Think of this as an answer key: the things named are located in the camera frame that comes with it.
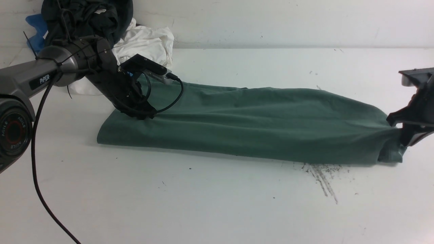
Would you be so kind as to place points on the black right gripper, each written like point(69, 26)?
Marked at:
point(417, 117)

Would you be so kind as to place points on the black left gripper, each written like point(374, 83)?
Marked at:
point(123, 92)

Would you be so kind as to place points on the green long-sleeved shirt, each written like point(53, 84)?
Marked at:
point(293, 124)

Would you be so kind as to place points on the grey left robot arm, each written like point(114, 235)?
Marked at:
point(62, 64)

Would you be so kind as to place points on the white crumpled garment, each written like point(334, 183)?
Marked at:
point(156, 44)

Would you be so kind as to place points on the black crumpled garment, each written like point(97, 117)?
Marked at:
point(105, 18)

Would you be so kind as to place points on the blue crumpled garment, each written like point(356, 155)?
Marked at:
point(37, 41)

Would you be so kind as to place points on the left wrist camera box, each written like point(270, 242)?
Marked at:
point(138, 65)

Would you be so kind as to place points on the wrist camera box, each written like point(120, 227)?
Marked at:
point(416, 77)
point(138, 65)

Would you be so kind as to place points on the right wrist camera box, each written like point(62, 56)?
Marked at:
point(416, 77)

